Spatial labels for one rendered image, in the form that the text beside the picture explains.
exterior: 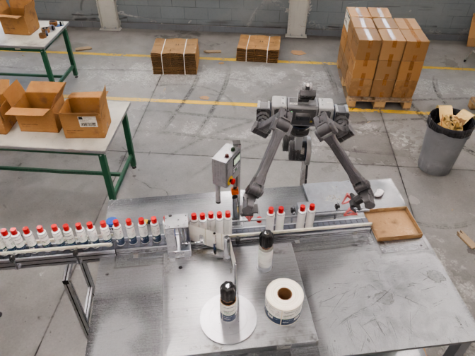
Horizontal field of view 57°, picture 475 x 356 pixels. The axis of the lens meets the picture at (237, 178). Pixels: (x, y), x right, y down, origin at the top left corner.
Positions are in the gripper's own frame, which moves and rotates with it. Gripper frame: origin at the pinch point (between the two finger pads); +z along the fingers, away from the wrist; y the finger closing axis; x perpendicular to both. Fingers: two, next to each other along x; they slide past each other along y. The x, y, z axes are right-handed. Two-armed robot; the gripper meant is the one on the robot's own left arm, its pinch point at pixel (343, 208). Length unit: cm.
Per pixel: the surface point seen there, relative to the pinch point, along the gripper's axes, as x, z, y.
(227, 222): -43, 56, 1
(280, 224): -14.0, 39.6, -4.7
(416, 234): 60, -10, -11
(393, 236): 48.8, 0.3, -7.6
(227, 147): -73, 21, -15
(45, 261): -118, 140, 25
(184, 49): -68, 176, -396
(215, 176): -70, 34, -4
